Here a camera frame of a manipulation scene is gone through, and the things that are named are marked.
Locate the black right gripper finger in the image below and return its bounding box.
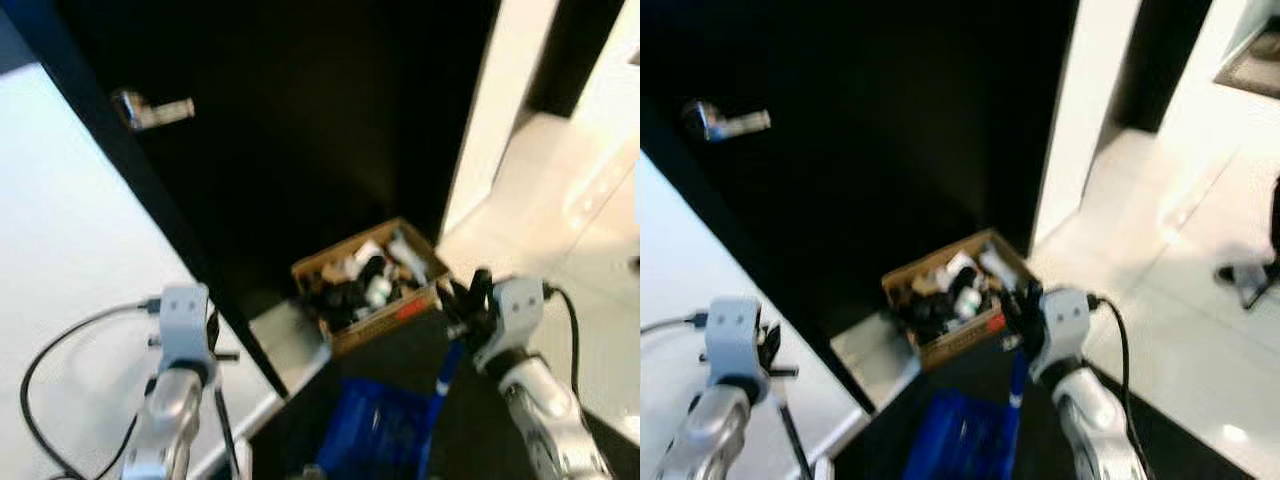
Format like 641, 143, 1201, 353
998, 281, 1045, 346
443, 267, 494, 333

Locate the blue plastic dustpan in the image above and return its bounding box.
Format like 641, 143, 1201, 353
312, 338, 468, 480
903, 348, 1033, 480

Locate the dark doormat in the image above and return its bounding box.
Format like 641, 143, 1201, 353
1214, 42, 1280, 101

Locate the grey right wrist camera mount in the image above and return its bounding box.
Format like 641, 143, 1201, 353
482, 277, 548, 369
1034, 289, 1093, 379

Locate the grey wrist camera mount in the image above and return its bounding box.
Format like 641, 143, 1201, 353
156, 284, 213, 369
482, 277, 548, 369
1034, 289, 1093, 379
704, 296, 765, 389

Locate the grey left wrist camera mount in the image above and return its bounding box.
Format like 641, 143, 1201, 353
156, 284, 213, 369
704, 296, 765, 389

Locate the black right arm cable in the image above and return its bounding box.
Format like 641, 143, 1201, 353
1088, 294, 1139, 473
543, 284, 583, 399

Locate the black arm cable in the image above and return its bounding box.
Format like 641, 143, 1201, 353
1088, 294, 1139, 473
19, 298, 163, 480
640, 312, 713, 339
543, 284, 583, 399

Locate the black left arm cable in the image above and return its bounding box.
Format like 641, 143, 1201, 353
19, 298, 163, 480
640, 312, 713, 339

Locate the silver door handle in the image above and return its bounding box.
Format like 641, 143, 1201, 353
111, 88, 197, 133
682, 99, 774, 143

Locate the black door frame post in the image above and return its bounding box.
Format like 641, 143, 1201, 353
1113, 0, 1213, 133
523, 0, 627, 121

